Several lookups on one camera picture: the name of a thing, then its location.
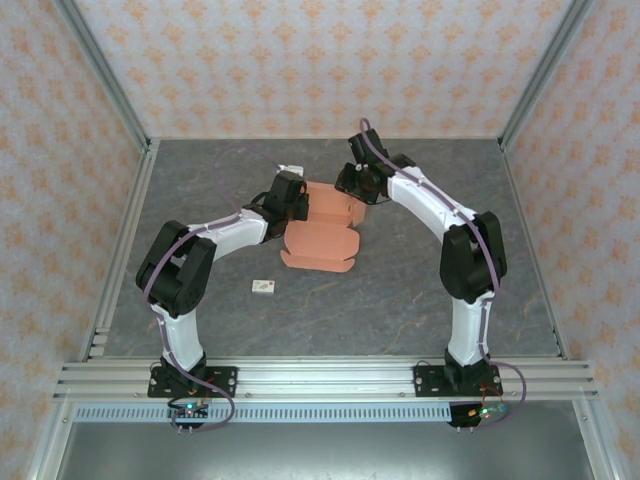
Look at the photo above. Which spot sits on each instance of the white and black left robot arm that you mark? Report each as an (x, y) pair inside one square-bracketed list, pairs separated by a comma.
[(180, 340)]

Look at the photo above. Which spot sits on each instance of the aluminium frame leg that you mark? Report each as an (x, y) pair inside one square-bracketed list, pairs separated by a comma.
[(47, 445), (598, 445)]

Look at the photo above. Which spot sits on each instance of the aluminium frame post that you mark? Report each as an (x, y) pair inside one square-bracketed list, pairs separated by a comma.
[(109, 75), (543, 75)]

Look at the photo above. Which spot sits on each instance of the salmon pink paper box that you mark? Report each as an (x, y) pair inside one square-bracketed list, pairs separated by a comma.
[(320, 245)]

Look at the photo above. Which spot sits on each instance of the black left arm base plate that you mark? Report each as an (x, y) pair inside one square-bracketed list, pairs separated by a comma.
[(222, 380)]

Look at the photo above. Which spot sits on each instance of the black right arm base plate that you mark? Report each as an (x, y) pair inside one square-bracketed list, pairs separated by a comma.
[(425, 380)]

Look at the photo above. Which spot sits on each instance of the small white printed card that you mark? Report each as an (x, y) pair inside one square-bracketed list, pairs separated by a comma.
[(262, 286)]

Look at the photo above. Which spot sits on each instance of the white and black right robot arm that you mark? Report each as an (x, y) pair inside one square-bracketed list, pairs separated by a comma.
[(465, 330)]

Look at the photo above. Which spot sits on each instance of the wide aluminium profile beam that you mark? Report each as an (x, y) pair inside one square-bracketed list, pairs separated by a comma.
[(325, 375)]

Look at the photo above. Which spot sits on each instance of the grey metal sheet panel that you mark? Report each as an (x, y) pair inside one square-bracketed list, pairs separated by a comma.
[(325, 450)]

